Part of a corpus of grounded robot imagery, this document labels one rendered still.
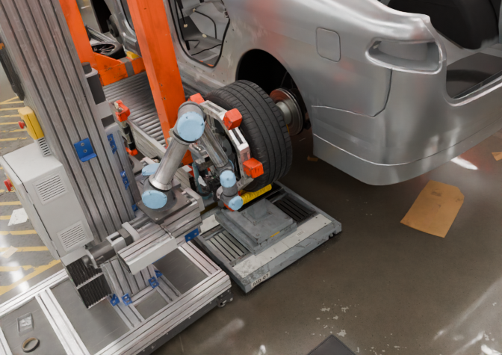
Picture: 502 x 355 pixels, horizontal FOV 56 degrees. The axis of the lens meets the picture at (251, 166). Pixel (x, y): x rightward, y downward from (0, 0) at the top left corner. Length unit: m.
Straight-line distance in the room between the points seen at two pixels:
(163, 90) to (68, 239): 1.13
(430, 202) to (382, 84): 1.62
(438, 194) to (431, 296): 0.97
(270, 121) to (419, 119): 0.80
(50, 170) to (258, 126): 1.07
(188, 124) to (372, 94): 0.86
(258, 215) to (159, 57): 1.21
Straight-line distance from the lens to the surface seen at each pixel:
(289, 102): 2.99
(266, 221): 3.18
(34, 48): 2.17
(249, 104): 2.63
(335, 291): 3.02
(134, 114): 4.89
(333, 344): 2.38
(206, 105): 2.73
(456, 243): 3.39
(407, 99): 2.24
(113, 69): 5.03
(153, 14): 2.94
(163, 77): 3.04
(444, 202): 3.68
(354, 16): 2.23
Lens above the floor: 2.30
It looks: 34 degrees down
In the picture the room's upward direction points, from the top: 9 degrees counter-clockwise
